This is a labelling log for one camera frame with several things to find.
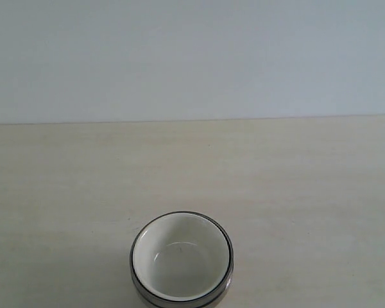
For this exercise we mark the white ceramic bowl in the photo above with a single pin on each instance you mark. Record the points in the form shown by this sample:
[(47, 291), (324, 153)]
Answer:
[(181, 253)]

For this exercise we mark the dimpled stainless steel bowl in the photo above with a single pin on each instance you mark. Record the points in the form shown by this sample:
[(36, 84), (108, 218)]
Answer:
[(138, 282)]

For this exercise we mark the plain stainless steel bowl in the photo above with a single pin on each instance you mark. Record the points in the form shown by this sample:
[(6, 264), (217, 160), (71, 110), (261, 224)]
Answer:
[(213, 301)]

